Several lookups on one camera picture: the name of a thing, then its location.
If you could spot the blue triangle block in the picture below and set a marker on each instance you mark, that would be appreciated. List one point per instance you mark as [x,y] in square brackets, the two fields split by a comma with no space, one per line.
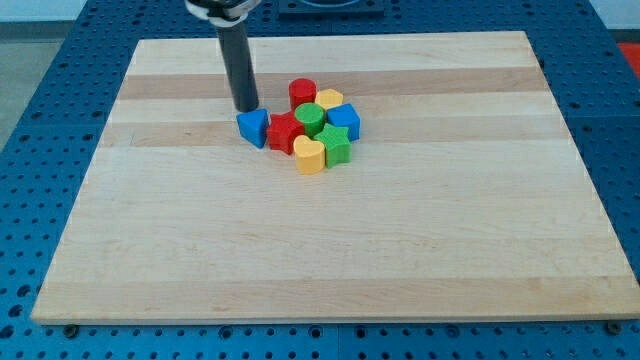
[253,126]

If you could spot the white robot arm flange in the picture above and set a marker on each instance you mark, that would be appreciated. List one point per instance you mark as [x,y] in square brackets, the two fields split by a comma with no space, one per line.
[221,13]

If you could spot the yellow heart block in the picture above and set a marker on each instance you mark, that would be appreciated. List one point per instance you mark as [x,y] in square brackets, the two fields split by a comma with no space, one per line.
[309,155]

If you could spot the green star block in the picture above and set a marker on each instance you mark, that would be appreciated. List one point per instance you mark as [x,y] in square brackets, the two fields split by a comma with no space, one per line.
[337,144]

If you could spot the red star block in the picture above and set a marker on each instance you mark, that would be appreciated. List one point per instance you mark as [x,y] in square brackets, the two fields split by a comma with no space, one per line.
[283,130]

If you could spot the green cylinder block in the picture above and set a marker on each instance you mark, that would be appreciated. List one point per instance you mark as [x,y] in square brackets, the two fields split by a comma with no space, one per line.
[312,116]

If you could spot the blue cube block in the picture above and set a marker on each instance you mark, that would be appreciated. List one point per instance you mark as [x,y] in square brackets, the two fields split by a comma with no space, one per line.
[346,116]

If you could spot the yellow pentagon block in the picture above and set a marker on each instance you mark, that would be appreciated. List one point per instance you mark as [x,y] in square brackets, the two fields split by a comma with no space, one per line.
[329,98]

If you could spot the red cylinder block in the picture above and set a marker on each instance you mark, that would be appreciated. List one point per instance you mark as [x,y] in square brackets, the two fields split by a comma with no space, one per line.
[301,91]

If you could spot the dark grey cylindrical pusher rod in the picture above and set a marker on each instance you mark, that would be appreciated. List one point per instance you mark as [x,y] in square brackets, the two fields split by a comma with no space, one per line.
[236,55]

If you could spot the light wooden board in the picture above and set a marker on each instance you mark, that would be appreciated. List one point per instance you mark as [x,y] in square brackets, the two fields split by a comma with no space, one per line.
[465,199]

